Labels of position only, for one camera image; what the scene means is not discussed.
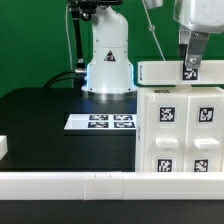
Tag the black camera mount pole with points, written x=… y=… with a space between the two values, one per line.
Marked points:
x=84 y=9

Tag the white cabinet body box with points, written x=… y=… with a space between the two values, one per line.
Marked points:
x=147 y=117

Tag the white cabinet top block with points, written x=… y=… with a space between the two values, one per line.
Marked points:
x=159 y=73

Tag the white L-shaped boundary rail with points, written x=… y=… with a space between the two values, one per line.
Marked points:
x=111 y=186

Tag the white block at left edge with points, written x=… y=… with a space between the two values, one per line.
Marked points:
x=3 y=146

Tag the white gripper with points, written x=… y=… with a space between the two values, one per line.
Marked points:
x=203 y=16

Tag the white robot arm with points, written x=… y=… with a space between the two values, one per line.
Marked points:
x=110 y=71

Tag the white flat marker base plate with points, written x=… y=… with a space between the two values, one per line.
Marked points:
x=101 y=122

